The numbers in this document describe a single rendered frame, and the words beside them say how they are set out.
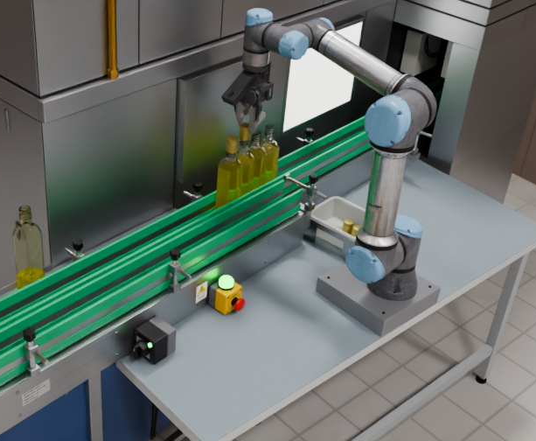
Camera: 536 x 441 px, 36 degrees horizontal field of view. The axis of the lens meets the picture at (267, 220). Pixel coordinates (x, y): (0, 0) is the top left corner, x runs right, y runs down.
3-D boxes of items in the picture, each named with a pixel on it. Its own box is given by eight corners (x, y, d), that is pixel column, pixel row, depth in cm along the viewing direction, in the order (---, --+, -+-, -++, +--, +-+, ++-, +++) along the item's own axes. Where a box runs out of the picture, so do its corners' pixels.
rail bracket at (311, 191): (286, 193, 270) (290, 161, 263) (326, 214, 261) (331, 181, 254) (281, 197, 268) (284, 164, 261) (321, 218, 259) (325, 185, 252)
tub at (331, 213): (331, 214, 286) (335, 193, 281) (385, 242, 274) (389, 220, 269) (301, 234, 274) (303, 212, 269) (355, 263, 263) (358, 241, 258)
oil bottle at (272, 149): (261, 191, 270) (268, 134, 259) (274, 198, 267) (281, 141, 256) (250, 197, 267) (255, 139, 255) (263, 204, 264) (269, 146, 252)
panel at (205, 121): (345, 100, 312) (358, 14, 293) (351, 102, 311) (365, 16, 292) (175, 179, 252) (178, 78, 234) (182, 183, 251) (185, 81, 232)
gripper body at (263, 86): (272, 101, 242) (276, 63, 235) (254, 109, 236) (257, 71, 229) (253, 93, 245) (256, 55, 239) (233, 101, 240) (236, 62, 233)
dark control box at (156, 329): (156, 338, 226) (156, 314, 221) (176, 352, 222) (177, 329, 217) (133, 352, 220) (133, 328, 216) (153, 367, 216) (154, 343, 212)
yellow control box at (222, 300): (224, 295, 244) (225, 275, 240) (242, 306, 240) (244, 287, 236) (207, 305, 239) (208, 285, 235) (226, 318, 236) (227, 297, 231)
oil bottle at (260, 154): (249, 197, 267) (254, 139, 255) (262, 204, 264) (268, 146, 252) (238, 203, 263) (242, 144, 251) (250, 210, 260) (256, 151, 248)
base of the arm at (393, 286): (427, 289, 246) (433, 262, 241) (394, 306, 237) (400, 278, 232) (388, 266, 255) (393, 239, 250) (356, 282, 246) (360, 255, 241)
